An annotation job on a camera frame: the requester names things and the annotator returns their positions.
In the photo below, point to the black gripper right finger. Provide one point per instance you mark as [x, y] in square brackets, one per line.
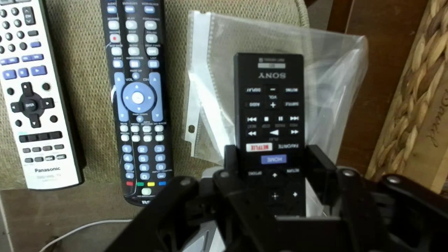
[382, 219]

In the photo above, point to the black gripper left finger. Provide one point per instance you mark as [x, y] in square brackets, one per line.
[200, 219]

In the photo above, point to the black Sony remote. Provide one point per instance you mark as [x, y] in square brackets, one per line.
[270, 103]

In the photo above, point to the clear plastic bag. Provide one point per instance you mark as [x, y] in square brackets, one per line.
[326, 79]

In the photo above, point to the black remote blue buttons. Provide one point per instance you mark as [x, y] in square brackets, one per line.
[137, 98]

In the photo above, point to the beige couch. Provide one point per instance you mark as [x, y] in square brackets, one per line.
[91, 93]

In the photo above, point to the white Panasonic remote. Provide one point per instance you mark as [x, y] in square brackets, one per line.
[32, 103]

